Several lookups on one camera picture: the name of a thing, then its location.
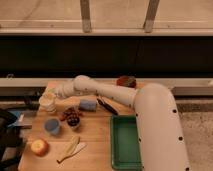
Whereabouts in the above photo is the white paper cup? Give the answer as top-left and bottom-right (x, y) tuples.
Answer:
(39, 93), (56, 113)

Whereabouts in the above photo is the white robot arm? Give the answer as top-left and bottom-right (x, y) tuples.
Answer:
(53, 75), (192, 171)

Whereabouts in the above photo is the small cup with grapes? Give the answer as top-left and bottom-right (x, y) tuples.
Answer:
(67, 116), (80, 130)

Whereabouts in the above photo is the blue plastic cup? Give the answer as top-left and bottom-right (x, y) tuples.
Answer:
(44, 118), (60, 136)

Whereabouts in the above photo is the blue sponge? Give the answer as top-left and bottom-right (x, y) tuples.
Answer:
(79, 99), (97, 111)

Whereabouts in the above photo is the bunch of dark grapes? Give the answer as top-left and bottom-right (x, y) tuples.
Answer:
(58, 107), (82, 121)

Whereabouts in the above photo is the yellow banana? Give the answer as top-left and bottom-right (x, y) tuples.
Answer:
(57, 136), (80, 163)

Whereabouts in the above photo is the dark red bowl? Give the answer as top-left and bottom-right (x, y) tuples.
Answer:
(116, 76), (136, 88)

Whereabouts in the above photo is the red yellow apple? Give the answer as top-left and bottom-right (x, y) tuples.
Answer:
(31, 139), (49, 156)

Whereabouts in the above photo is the black chair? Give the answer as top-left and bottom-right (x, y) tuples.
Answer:
(0, 108), (23, 171)

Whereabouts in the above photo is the green plastic tray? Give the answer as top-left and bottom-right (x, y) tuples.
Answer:
(110, 116), (142, 171)

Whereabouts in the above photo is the black handled utensil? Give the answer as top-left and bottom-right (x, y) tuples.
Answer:
(97, 98), (118, 115)

